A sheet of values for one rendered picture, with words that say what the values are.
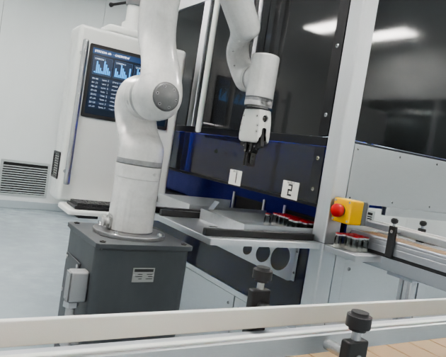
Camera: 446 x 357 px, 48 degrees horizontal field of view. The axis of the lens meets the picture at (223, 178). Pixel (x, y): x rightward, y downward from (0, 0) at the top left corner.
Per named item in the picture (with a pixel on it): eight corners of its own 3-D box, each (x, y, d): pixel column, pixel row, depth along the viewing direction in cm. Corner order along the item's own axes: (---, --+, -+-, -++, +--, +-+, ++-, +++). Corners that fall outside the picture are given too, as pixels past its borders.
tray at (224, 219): (277, 224, 185) (279, 214, 185) (327, 240, 163) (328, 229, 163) (199, 218, 166) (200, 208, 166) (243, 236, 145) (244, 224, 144)
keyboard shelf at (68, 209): (149, 211, 237) (150, 206, 237) (174, 223, 213) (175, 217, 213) (52, 204, 214) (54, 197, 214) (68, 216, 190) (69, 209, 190)
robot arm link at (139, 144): (125, 163, 123) (139, 67, 122) (101, 157, 138) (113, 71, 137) (169, 169, 129) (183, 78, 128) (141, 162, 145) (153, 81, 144)
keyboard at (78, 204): (156, 210, 225) (156, 205, 225) (168, 216, 213) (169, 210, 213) (66, 203, 205) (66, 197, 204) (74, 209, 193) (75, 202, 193)
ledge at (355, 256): (355, 251, 160) (355, 246, 160) (387, 262, 150) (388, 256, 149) (323, 250, 153) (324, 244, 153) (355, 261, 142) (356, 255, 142)
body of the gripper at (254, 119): (278, 108, 147) (272, 145, 147) (258, 108, 155) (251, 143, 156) (258, 103, 143) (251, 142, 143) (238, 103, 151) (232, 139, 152)
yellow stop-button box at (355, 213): (347, 221, 155) (350, 198, 154) (364, 226, 149) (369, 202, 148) (329, 219, 151) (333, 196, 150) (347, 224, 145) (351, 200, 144)
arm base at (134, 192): (106, 240, 119) (117, 163, 118) (83, 224, 135) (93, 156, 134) (176, 243, 129) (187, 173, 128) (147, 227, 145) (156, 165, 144)
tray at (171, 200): (229, 207, 213) (230, 200, 213) (265, 219, 192) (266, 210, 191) (156, 201, 195) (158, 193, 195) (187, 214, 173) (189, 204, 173)
